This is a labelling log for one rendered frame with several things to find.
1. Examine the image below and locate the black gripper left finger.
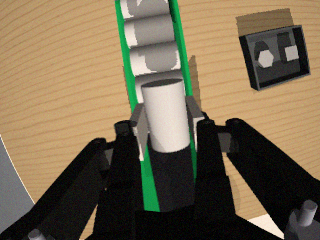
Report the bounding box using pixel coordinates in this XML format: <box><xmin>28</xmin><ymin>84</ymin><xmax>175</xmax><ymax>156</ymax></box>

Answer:
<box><xmin>0</xmin><ymin>103</ymin><xmax>149</xmax><ymax>240</ymax></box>

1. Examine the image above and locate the black shallow tray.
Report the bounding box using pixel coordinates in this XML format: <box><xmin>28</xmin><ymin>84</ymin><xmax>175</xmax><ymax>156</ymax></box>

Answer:
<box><xmin>239</xmin><ymin>25</ymin><xmax>311</xmax><ymax>91</ymax></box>

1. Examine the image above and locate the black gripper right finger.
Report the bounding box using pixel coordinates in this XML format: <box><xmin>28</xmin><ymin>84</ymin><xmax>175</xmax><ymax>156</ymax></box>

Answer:
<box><xmin>185</xmin><ymin>95</ymin><xmax>320</xmax><ymax>240</ymax></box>

